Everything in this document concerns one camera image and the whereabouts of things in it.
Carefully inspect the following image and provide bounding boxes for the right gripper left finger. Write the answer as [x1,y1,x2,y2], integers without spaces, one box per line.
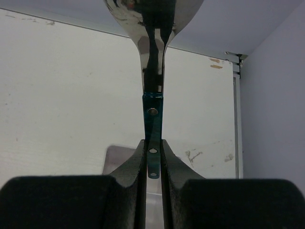
[0,140,146,229]

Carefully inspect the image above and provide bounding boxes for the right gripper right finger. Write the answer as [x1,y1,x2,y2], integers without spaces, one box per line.
[161,141,305,229]

